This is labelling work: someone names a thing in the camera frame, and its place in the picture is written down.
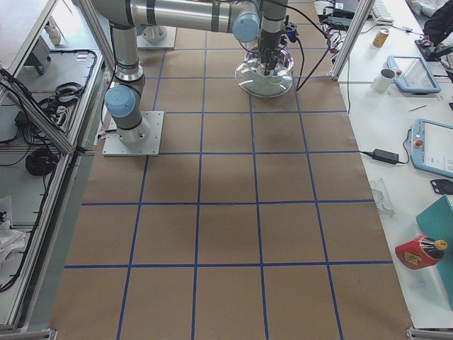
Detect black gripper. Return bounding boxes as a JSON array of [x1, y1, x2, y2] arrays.
[[258, 29, 281, 76]]

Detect glass pot lid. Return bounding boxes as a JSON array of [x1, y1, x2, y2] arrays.
[[235, 58, 292, 98]]

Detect pale green cooking pot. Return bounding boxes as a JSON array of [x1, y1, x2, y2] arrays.
[[244, 45, 294, 73]]

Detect black laptop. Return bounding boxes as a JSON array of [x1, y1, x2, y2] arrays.
[[321, 0, 360, 19]]

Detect yellow drink can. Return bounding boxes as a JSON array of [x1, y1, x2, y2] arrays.
[[372, 28, 389, 48]]

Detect white mug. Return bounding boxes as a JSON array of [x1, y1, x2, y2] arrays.
[[370, 68, 396, 93]]

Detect far blue teach pendant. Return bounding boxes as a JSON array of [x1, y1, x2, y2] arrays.
[[386, 56, 441, 95]]

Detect blue teach pendant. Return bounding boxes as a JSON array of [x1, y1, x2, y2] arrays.
[[410, 119, 452, 178], [386, 56, 441, 95]]

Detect black power adapter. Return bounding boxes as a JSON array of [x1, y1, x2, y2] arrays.
[[372, 149, 399, 165]]

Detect near blue teach pendant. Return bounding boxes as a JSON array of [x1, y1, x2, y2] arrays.
[[410, 119, 452, 178]]

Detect clear acrylic stand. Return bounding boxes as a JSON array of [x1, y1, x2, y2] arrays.
[[369, 178, 395, 216]]

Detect teal board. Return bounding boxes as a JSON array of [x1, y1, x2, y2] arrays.
[[415, 195, 452, 307]]

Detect red bottle with yellow cap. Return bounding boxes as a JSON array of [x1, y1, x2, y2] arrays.
[[395, 234, 448, 270]]

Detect aluminium frame post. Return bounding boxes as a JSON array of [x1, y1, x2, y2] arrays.
[[331, 0, 374, 81]]

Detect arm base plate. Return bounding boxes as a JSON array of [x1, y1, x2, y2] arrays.
[[137, 26, 177, 50], [103, 111, 164, 157]]

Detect coiled black cables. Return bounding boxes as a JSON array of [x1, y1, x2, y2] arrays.
[[25, 147, 59, 177]]

